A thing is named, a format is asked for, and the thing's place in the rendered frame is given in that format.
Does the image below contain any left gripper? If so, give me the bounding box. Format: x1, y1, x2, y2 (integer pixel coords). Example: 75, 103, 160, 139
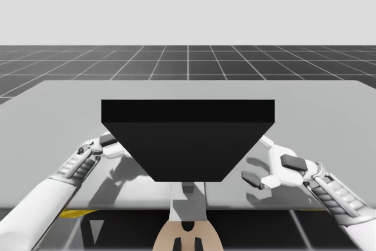
99, 133, 133, 159

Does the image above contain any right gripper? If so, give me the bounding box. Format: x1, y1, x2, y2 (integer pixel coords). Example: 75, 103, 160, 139
241, 135, 317, 190

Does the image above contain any black screen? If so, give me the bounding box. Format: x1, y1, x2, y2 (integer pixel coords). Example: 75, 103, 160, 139
100, 99, 276, 183

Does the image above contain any grey stand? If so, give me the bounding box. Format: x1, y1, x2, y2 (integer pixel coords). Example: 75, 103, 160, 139
170, 181, 208, 223

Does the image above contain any tan robot part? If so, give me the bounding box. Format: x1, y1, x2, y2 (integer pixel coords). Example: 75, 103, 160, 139
152, 220, 226, 251

